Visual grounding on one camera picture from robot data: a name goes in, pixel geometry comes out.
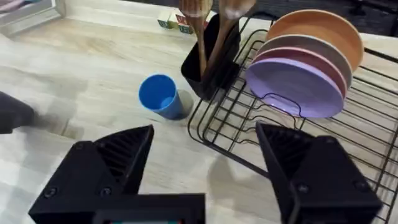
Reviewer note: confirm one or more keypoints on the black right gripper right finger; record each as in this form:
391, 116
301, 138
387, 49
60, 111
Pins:
314, 180

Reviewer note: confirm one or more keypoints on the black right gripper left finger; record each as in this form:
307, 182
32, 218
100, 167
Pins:
105, 165

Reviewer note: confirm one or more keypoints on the blue plastic cup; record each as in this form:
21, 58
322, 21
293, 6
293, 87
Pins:
161, 96

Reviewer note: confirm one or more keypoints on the purple plate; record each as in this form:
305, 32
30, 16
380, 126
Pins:
295, 88

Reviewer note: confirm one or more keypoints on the pink plate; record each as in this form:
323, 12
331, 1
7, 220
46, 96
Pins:
317, 62

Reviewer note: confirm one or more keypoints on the grey plate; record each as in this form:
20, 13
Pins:
320, 46

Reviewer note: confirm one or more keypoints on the black cutlery holder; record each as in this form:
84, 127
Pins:
214, 62

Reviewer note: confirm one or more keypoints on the orange plate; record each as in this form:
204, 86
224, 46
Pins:
320, 29

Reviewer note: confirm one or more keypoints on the toy blocks heap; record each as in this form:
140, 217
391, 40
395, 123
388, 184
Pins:
177, 22

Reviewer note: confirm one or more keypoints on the wooden spoon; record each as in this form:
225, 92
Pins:
196, 28
228, 25

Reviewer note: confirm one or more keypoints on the pale flat box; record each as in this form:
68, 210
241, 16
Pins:
28, 12

